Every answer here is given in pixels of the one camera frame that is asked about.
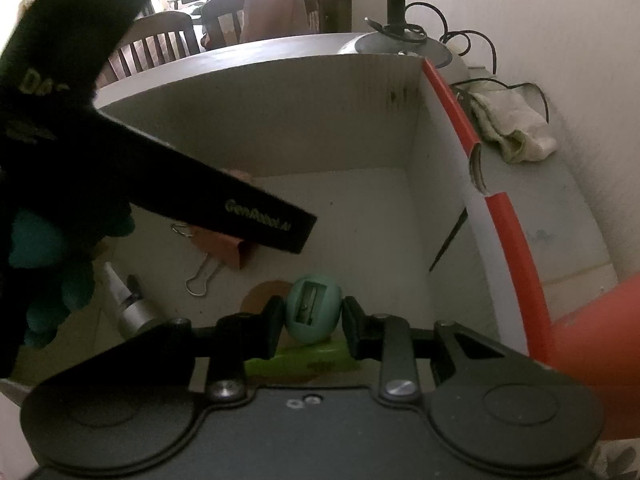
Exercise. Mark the red binder clip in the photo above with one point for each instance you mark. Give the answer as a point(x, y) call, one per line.
point(220, 252)

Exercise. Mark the person's left hand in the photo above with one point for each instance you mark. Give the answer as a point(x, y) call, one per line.
point(55, 270)

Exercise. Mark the grey desk lamp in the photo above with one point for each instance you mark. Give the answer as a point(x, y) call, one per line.
point(395, 45)

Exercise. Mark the teal pencil sharpener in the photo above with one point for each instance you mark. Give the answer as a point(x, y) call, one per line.
point(315, 310)

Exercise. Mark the orange-red water bottle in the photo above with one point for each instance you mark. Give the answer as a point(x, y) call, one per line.
point(600, 335)

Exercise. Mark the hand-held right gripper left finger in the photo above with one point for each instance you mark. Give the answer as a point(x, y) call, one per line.
point(274, 327)

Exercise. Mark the pink cloth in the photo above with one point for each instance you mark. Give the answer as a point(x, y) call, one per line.
point(272, 7)

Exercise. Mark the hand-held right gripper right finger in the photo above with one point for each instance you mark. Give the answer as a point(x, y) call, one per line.
point(352, 330)

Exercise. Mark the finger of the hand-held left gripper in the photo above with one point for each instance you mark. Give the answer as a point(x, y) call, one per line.
point(225, 195)

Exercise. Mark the pink round object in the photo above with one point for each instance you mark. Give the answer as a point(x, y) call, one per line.
point(260, 297)

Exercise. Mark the red cardboard box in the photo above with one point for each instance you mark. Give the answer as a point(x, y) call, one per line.
point(325, 125)

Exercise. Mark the green highlighter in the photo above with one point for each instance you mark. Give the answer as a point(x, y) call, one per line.
point(300, 357)

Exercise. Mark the white cloth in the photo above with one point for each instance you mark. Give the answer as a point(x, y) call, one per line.
point(510, 120)

